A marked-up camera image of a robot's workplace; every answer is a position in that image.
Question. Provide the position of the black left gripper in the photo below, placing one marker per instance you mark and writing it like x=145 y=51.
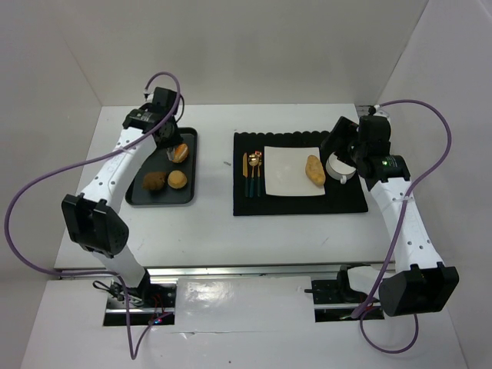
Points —
x=171 y=142

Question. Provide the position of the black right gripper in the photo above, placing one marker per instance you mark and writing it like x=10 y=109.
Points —
x=339 y=137

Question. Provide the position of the long golden bread loaf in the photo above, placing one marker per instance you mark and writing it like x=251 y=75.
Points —
x=315 y=171

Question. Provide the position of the metal tongs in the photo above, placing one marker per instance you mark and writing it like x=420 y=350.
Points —
x=170 y=152

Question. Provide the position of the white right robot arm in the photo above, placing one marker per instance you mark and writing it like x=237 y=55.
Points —
x=422 y=283

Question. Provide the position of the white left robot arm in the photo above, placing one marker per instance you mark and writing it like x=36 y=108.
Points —
x=92 y=217

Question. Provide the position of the orange glazed bread roll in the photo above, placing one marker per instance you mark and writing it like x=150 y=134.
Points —
x=180 y=153

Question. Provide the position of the dark brown bread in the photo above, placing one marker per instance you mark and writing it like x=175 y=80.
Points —
x=154 y=181

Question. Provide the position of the dark grey serving tray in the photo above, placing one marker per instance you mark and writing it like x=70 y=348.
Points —
x=158 y=161

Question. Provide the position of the round yellow bun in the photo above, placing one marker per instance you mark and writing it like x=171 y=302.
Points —
x=177 y=179

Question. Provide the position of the white square plate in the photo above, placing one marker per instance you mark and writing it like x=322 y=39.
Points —
x=284 y=172

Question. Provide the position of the black placemat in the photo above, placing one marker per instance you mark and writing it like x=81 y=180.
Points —
x=338 y=198

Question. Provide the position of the white cup with handle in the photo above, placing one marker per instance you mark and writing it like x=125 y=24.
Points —
x=338 y=170

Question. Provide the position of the gold knife green handle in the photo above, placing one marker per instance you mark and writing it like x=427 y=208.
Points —
x=245 y=174

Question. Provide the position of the gold fork green handle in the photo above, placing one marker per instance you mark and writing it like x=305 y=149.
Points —
x=259 y=182

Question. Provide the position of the gold spoon green handle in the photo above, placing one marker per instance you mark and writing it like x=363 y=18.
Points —
x=253 y=160

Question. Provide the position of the metal rail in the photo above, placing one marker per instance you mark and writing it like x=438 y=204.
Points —
x=248 y=270

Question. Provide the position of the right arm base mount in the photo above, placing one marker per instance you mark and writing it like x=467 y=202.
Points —
x=333 y=298

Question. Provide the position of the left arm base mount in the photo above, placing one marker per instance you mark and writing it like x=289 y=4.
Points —
x=157 y=308

